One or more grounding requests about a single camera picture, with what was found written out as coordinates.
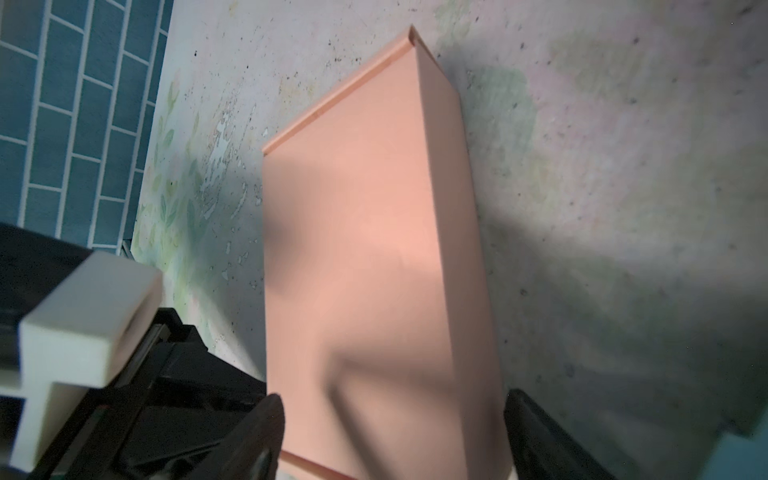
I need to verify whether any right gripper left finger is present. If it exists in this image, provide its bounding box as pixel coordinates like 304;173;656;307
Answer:
185;394;285;480

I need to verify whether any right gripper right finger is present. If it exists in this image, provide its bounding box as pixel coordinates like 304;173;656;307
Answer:
504;389;616;480

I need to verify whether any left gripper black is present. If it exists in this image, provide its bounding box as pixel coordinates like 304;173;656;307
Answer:
29;308;267;479

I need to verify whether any pink cardboard box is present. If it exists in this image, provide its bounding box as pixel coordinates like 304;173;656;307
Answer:
262;28;513;479

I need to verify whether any light blue cardboard box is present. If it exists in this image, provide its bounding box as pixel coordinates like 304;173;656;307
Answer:
699;412;768;480

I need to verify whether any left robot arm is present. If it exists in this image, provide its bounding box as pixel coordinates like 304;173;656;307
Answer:
1;224;285;479

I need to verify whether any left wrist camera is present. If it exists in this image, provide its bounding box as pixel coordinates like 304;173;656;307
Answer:
1;251;163;472

